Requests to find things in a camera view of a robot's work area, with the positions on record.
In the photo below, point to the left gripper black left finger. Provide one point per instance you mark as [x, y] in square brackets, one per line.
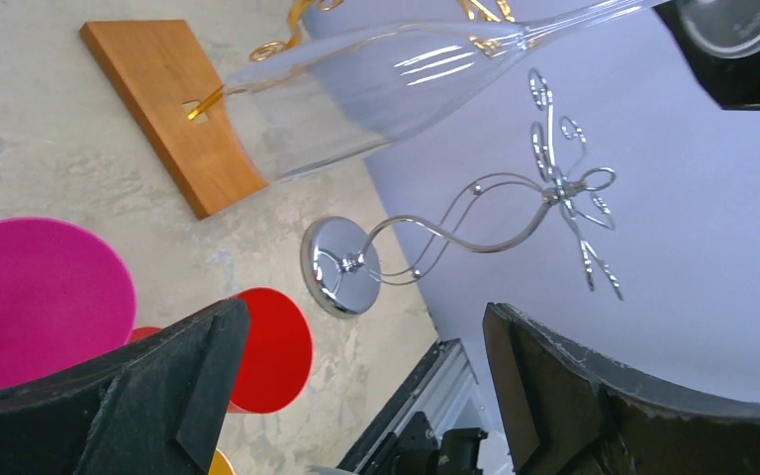
[154, 406]

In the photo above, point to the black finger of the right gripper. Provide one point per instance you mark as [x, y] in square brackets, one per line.
[720, 41]

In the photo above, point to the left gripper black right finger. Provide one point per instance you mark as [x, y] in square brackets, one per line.
[568, 409]

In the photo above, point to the clear wine glass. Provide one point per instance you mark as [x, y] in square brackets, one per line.
[350, 94]

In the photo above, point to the gold wire glass rack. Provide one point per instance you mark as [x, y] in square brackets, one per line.
[473, 9]

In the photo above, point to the pink wine glass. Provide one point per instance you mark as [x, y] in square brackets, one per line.
[65, 297]

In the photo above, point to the orange wine glass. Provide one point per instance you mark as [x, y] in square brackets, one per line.
[220, 464]

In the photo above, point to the red wine glass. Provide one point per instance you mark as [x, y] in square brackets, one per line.
[277, 356]

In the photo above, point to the wooden rack base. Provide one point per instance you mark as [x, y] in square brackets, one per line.
[161, 73]

